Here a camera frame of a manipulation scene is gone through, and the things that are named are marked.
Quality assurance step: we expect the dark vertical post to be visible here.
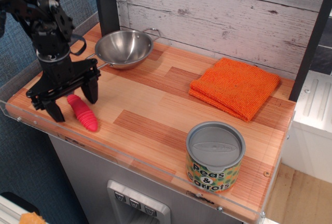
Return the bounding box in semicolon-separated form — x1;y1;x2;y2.
288;0;331;102
96;0;120;36

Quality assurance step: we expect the steel bowl with handles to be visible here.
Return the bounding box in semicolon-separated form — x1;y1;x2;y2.
86;27;161;70

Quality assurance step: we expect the peas and carrots can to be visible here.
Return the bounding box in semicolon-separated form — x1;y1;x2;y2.
186;121;246;192

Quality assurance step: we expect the orange folded rag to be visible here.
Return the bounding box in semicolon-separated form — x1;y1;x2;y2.
189;58;281;122

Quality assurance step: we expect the orange object bottom corner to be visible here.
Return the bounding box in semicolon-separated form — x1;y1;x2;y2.
19;212;46;224

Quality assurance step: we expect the grey toy fridge cabinet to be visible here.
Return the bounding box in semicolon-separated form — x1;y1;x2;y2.
50;136;240;223

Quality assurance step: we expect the dark vertical post right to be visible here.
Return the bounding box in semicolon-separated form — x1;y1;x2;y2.
288;0;331;102

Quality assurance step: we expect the dark vertical post left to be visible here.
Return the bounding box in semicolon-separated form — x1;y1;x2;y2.
96;0;120;36

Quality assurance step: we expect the red handled metal spoon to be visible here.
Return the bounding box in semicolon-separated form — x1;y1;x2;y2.
67;94;98;132

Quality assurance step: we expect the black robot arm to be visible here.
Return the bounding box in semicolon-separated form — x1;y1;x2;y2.
1;0;101;122

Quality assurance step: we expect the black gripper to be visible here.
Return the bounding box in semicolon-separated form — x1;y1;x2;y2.
26;56;101;122

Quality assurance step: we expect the white toy sink unit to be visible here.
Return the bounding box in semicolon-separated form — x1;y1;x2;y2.
282;71;331;183

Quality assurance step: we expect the clear acrylic edge guard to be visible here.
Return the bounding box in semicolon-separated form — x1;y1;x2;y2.
0;11;296;219

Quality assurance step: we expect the silver ice dispenser panel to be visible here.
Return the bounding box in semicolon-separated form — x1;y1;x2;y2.
107;180;171;223

